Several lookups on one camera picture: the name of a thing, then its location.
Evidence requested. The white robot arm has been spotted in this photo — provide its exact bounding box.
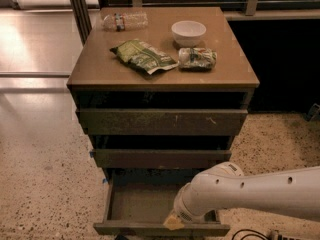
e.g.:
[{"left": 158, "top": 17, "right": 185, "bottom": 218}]
[{"left": 164, "top": 162, "right": 320, "bottom": 230}]

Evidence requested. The black floor cable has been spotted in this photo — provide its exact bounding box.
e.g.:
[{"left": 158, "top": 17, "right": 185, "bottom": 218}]
[{"left": 231, "top": 228, "right": 271, "bottom": 240}]

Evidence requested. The dark vertical post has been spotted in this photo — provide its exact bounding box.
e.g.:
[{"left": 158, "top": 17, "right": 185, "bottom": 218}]
[{"left": 70, "top": 0, "right": 92, "bottom": 44}]

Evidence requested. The brown wooden drawer cabinet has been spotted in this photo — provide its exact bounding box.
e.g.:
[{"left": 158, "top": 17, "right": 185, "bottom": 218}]
[{"left": 66, "top": 6, "right": 260, "bottom": 185}]

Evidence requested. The drawer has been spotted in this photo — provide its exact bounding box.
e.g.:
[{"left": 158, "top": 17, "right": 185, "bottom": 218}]
[
  {"left": 94, "top": 169, "right": 230, "bottom": 240},
  {"left": 91, "top": 149, "right": 231, "bottom": 169},
  {"left": 76, "top": 108, "right": 247, "bottom": 136}
]

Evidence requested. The green chip bag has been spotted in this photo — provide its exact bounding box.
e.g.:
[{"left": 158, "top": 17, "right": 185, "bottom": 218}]
[{"left": 110, "top": 39, "right": 178, "bottom": 75}]

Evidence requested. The clear plastic water bottle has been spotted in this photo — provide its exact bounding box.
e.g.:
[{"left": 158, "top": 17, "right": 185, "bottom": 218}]
[{"left": 102, "top": 11, "right": 148, "bottom": 32}]

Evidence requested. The white ceramic bowl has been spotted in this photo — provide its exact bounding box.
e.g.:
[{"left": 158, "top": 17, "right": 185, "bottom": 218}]
[{"left": 171, "top": 21, "right": 206, "bottom": 47}]

